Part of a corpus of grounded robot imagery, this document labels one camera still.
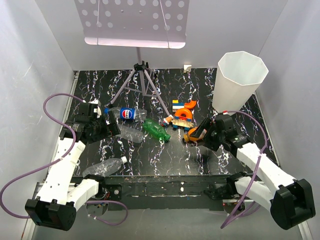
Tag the small colourful toy figure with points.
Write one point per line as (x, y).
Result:
(167, 120)

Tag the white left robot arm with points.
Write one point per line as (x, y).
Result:
(55, 206)

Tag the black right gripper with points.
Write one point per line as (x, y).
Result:
(210, 144)

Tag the orange curved toy piece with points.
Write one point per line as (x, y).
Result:
(186, 112)

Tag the small white wall bracket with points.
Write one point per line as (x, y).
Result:
(187, 68)

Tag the beige toy brick vehicle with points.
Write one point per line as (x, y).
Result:
(179, 123)

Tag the white perforated music stand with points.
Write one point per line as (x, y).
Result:
(159, 24)

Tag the crushed clear bottle white cap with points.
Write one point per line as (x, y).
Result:
(105, 168)

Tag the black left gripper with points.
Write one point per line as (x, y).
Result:
(112, 127)

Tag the green plastic bottle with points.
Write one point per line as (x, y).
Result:
(156, 130)

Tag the orange bottle gold cap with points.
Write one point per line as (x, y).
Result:
(193, 136)

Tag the yellow white blue toy bricks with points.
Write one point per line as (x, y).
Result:
(176, 105)

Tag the white octagonal plastic bin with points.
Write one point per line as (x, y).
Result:
(238, 76)

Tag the Pepsi label plastic bottle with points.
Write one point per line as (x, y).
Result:
(125, 113)

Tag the large clear plastic bottle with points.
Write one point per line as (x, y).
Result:
(131, 134)

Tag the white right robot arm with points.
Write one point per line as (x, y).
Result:
(290, 201)

